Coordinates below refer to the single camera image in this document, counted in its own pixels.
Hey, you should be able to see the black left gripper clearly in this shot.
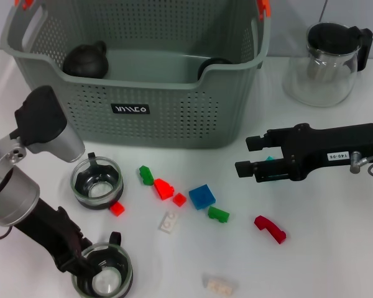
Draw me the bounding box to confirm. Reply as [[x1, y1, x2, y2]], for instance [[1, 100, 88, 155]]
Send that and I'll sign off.
[[14, 198, 103, 278]]

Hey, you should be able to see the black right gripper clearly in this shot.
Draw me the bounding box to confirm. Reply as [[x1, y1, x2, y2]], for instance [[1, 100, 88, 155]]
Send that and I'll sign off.
[[234, 123, 373, 184]]

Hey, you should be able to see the glass teacup with black holder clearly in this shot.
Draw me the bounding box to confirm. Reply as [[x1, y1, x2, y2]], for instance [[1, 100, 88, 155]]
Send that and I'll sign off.
[[70, 151, 124, 210], [71, 231, 134, 297], [196, 57, 234, 80]]

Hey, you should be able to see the grey-green perforated storage bin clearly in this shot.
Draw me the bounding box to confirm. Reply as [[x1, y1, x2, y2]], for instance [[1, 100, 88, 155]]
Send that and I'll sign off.
[[0, 0, 272, 148]]

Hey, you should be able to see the blue square plate brick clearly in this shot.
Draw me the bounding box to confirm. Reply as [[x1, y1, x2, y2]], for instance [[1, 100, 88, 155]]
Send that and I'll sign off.
[[188, 184, 217, 211]]

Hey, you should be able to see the green toy brick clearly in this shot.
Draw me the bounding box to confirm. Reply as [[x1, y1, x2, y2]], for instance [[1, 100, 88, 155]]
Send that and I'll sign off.
[[139, 166, 155, 186], [207, 206, 230, 224]]

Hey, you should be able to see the dark red curved brick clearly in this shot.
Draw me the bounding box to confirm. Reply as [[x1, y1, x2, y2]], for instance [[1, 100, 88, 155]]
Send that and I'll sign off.
[[254, 215, 287, 245]]

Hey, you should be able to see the large red sloped brick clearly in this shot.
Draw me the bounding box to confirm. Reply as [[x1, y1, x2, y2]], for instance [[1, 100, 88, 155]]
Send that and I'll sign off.
[[154, 178, 176, 201]]

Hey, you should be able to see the white flat plate brick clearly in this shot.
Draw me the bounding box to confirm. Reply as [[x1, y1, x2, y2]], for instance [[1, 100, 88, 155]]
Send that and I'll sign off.
[[157, 211, 180, 233]]

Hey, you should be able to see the glass pitcher with black lid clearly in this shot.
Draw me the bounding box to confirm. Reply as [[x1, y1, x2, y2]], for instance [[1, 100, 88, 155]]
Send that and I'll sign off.
[[282, 21, 373, 108]]

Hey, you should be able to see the white long studded brick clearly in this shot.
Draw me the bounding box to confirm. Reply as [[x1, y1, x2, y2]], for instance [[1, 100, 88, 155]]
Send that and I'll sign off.
[[202, 273, 239, 296]]

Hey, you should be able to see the black round teapot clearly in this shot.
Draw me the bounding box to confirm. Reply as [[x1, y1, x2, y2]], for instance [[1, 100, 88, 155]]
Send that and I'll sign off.
[[62, 39, 109, 78]]

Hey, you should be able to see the right wrist cable with plug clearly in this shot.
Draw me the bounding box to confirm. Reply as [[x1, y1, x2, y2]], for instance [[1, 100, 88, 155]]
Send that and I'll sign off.
[[349, 151, 373, 181]]

